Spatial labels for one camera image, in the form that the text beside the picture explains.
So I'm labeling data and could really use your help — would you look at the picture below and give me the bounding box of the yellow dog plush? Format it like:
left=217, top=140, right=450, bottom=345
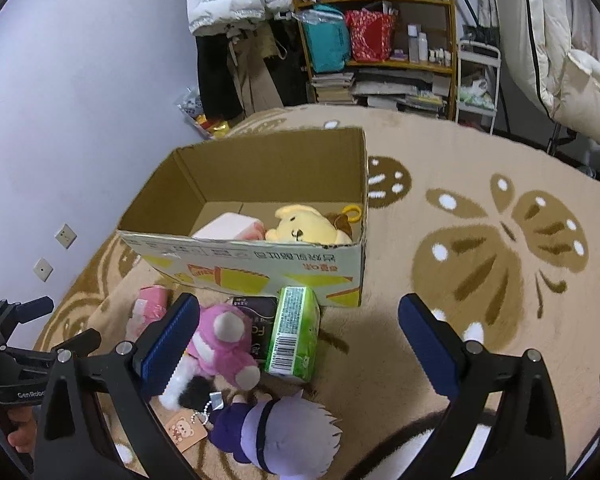
left=265, top=204, right=363, bottom=245

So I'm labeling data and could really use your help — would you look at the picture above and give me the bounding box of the stack of books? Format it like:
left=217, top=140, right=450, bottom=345
left=311, top=72, right=356, bottom=105

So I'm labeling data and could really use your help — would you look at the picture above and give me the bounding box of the green tissue pack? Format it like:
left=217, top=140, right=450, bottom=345
left=264, top=286, right=321, bottom=384

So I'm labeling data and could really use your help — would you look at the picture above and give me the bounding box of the pink striped pack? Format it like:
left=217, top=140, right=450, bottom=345
left=125, top=285, right=170, bottom=341

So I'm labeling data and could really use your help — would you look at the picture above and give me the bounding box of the black purple packet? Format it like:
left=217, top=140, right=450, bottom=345
left=232, top=296, right=277, bottom=365

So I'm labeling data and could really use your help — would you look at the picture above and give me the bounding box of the wall socket lower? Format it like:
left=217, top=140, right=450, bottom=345
left=33, top=258, right=54, bottom=283

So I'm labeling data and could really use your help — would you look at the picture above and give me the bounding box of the purple white-haired doll plush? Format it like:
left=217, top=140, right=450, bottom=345
left=209, top=392, right=342, bottom=479

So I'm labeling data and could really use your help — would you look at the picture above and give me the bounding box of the beige brown patterned carpet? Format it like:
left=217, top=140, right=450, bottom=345
left=38, top=105, right=600, bottom=479

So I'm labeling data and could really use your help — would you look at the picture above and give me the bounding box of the black white plush slipper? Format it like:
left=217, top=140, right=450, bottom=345
left=344, top=410, right=496, bottom=480

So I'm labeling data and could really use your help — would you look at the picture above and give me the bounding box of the wall socket upper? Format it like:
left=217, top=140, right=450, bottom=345
left=55, top=223, right=76, bottom=249

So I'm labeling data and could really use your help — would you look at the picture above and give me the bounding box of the black hanging garment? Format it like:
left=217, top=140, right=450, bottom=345
left=196, top=35, right=242, bottom=122

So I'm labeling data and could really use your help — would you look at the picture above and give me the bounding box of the person left hand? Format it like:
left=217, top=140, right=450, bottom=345
left=7, top=406, right=38, bottom=454

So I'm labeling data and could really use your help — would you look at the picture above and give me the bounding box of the cardboard box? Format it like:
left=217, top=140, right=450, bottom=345
left=118, top=128, right=367, bottom=308

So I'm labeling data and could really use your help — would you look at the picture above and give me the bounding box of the plastic bag of toys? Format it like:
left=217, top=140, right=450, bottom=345
left=175, top=88, right=230, bottom=140

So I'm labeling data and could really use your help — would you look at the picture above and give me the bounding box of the teal bag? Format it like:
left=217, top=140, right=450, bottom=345
left=298, top=4, right=351, bottom=74

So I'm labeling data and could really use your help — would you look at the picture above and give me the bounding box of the pink bear plush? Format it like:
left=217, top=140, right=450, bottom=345
left=186, top=304, right=261, bottom=391

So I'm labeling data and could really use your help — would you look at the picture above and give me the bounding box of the white metal cart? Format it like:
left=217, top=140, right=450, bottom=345
left=455, top=40, right=502, bottom=134

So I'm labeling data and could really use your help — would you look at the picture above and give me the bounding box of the wooden shelf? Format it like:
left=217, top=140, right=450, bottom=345
left=291, top=0, right=458, bottom=118

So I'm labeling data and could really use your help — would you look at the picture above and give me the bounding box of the beige hanging coat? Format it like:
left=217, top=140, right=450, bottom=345
left=227, top=24, right=283, bottom=117

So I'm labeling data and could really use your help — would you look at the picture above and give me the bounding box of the red gift bag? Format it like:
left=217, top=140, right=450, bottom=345
left=344, top=9, right=396, bottom=63

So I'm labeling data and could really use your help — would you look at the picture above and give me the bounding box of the pink tissue pack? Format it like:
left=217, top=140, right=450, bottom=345
left=192, top=212, right=265, bottom=242

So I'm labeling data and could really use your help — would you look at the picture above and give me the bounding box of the white reclining chair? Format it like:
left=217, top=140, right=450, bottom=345
left=495, top=0, right=600, bottom=144

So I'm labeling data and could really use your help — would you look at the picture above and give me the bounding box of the wall socket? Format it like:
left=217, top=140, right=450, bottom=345
left=33, top=258, right=54, bottom=283
left=55, top=223, right=76, bottom=249

